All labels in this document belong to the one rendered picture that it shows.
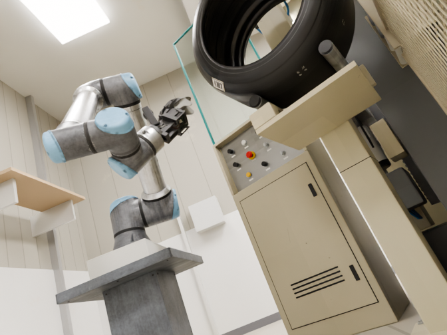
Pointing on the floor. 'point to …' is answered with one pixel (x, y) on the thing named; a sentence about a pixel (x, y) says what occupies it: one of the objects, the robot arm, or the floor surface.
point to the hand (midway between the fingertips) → (186, 99)
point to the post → (380, 205)
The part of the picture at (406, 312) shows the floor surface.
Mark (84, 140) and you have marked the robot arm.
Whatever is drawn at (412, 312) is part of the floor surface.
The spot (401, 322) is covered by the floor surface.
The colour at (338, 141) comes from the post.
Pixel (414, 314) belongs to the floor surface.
